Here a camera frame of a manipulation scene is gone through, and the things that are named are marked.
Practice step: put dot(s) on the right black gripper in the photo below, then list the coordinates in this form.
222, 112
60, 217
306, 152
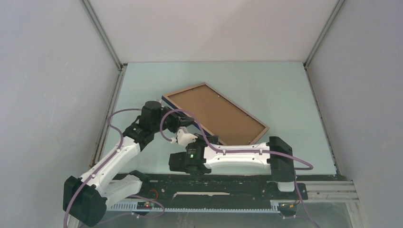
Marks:
213, 138

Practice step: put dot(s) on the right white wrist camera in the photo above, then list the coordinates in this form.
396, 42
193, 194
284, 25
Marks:
183, 137

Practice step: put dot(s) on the wooden picture frame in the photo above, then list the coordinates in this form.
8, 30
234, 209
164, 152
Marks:
220, 113

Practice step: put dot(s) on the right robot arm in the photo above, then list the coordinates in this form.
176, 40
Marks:
201, 157

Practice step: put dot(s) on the aluminium corner post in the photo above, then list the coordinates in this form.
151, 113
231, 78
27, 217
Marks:
93, 17
323, 33

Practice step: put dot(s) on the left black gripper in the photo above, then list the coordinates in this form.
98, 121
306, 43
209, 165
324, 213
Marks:
177, 120

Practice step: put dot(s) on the left aluminium corner post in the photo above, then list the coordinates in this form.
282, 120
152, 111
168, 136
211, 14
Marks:
93, 17

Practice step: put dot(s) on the right aluminium corner post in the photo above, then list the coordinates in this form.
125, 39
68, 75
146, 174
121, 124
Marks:
323, 33

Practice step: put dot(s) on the brown backing board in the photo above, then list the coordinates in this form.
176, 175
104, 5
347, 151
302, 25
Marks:
217, 114

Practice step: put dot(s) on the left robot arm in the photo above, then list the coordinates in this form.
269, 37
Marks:
87, 197

